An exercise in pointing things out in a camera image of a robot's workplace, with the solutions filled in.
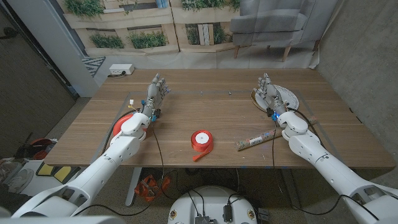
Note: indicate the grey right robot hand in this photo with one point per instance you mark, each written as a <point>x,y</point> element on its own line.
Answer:
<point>271,95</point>

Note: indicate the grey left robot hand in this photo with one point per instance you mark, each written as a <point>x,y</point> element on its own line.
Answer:
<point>153,93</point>

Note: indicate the red ribbon spool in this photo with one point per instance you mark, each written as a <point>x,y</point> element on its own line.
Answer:
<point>202,147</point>

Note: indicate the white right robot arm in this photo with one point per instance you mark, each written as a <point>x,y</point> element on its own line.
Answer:
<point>326,168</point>

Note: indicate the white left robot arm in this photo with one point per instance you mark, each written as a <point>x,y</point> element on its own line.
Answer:
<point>102,168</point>

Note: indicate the white gold-rimmed paper plate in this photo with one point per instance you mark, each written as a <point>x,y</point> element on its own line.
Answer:
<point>290,99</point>

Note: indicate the patterned gift wrapping roll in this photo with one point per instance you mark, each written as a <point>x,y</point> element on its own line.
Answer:
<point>252,141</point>

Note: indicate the printed room backdrop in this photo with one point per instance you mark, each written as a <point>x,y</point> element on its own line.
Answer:
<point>155,57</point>

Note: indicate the white power strip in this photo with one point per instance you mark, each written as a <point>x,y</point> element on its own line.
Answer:
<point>121,69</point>

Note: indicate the orange tool under table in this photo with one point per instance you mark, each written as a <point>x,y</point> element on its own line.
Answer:
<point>149,188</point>

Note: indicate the white table leg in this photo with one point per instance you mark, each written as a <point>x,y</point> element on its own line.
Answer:
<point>133,186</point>

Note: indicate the black box on floor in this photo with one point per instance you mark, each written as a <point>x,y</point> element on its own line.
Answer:
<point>263,214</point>

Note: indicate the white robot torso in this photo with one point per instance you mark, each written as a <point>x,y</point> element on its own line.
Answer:
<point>211,199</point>

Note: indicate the yellow black floor pad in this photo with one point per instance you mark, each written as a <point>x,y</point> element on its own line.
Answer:
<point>63,174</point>

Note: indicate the red floor container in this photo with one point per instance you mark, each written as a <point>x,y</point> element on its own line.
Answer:
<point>40,144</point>

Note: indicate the black adapter on torso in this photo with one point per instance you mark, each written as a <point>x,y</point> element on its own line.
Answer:
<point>227,213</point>

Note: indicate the white floor mat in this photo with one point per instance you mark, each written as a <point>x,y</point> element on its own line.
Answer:
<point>38,183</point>

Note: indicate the grey sneaker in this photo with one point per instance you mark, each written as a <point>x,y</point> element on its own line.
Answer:
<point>20,180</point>

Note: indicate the dark trouser leg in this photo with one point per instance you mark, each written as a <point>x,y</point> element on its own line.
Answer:
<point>12,199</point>

